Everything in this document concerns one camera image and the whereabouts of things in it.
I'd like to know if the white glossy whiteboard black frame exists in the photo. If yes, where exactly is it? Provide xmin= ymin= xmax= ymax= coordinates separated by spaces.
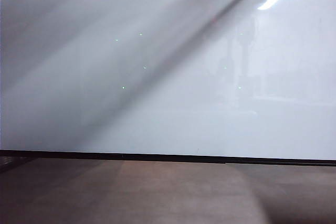
xmin=0 ymin=0 xmax=336 ymax=167

